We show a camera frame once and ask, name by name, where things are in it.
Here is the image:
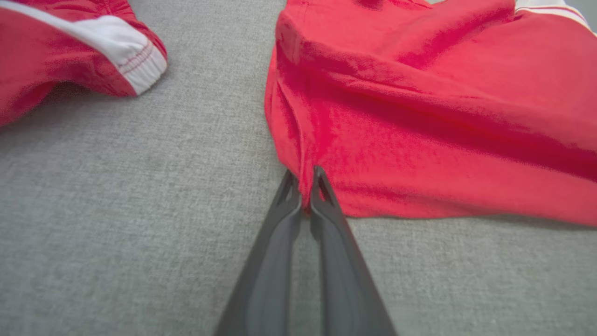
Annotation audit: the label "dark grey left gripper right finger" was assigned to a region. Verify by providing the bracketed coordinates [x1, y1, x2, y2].
[309, 166, 397, 336]

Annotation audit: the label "red Bulls basketball jersey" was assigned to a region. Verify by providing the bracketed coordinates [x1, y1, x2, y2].
[264, 0, 597, 227]

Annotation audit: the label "red shorts with white stripe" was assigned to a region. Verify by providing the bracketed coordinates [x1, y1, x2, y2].
[0, 0, 167, 127]

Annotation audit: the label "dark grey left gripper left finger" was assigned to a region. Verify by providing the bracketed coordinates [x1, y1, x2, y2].
[215, 169, 303, 336]

